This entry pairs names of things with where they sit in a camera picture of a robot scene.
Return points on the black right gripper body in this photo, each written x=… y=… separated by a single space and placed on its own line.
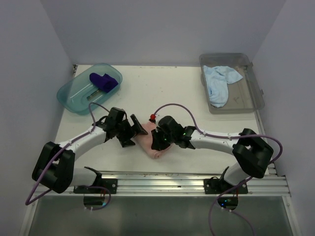
x=162 y=140

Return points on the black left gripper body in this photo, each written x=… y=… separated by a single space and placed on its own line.
x=125 y=132

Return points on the pink towel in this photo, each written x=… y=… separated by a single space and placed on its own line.
x=145 y=141

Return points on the dark purple towel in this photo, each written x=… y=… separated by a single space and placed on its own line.
x=104 y=83

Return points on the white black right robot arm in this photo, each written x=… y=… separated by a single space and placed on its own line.
x=252 y=153

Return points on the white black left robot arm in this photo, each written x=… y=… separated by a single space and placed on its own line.
x=55 y=166

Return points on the teal plastic tub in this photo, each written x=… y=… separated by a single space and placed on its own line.
x=77 y=94

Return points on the light blue towel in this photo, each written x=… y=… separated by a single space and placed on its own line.
x=217 y=80

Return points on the clear grey plastic bin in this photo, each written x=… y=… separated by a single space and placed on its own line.
x=245 y=96

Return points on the aluminium mounting rail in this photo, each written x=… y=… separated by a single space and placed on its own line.
x=162 y=184

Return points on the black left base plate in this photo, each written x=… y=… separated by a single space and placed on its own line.
x=101 y=186

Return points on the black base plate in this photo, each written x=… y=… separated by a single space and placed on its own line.
x=101 y=186
x=215 y=185

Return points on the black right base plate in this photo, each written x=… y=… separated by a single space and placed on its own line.
x=215 y=185

